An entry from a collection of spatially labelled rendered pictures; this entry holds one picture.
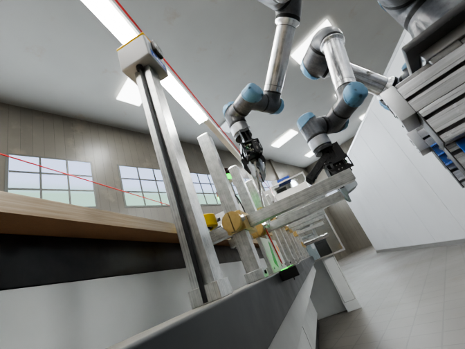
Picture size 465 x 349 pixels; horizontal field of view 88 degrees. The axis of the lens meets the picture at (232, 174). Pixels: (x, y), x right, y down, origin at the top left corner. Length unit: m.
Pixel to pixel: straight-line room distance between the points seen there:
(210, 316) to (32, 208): 0.27
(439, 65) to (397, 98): 0.10
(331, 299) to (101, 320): 3.23
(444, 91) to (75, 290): 0.81
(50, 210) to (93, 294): 0.16
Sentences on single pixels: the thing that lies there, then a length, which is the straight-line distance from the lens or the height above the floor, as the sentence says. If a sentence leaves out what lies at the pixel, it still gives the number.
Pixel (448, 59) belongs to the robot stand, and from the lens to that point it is 0.75.
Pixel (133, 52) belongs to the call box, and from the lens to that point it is 0.58.
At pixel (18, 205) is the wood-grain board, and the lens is 0.40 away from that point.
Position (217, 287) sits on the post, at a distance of 0.34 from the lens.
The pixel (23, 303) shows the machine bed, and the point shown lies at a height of 0.78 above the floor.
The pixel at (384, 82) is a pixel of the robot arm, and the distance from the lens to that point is 1.35.
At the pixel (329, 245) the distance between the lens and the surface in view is 3.36.
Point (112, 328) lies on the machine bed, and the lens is 0.51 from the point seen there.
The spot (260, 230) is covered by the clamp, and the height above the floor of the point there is 0.83.
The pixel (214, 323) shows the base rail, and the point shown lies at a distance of 0.27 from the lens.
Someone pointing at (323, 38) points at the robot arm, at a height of 1.44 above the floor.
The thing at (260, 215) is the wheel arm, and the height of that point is 0.84.
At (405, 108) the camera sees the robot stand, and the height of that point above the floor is 0.93.
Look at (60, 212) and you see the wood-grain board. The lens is 0.43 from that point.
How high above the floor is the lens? 0.71
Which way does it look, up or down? 23 degrees up
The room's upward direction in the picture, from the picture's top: 22 degrees counter-clockwise
